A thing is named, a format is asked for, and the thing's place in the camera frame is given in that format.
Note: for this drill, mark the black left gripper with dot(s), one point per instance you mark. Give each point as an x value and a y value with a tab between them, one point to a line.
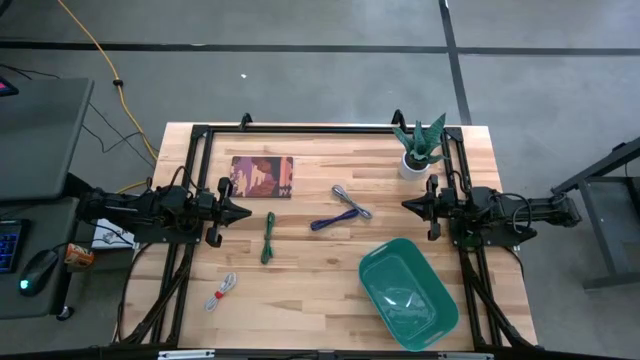
217	210

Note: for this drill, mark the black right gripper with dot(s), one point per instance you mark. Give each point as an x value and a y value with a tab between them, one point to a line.
436	207

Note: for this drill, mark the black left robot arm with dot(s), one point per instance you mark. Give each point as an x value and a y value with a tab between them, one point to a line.
130	207

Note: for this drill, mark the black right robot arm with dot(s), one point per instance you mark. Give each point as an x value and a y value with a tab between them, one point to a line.
500	210

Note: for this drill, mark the white plant pot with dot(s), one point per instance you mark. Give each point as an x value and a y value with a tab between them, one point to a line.
410	173

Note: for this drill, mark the green succulent plant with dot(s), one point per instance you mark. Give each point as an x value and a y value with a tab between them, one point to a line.
422	142

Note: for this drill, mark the green plastic bin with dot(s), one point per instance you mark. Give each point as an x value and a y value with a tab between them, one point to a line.
400	295

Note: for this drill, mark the white printed paper sheet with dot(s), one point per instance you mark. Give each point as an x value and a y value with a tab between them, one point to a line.
112	237

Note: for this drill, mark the small orange box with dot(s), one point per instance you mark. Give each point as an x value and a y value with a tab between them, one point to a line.
79	256

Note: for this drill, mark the black metal stand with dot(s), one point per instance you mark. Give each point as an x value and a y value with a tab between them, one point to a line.
600	200

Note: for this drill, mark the black computer mouse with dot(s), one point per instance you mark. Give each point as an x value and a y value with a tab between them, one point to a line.
37	272

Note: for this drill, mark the grey side desk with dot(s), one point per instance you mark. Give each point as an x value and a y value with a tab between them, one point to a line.
40	140

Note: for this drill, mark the black backlit keyboard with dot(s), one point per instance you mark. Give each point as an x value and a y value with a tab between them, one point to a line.
9	245

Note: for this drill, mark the dark device pink light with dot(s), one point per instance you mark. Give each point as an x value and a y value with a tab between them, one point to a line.
6	87

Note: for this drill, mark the black metal table frame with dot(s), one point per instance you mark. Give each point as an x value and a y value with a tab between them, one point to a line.
325	129

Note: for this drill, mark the silver edge bracket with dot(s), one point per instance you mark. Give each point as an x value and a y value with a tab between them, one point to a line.
465	356
185	354

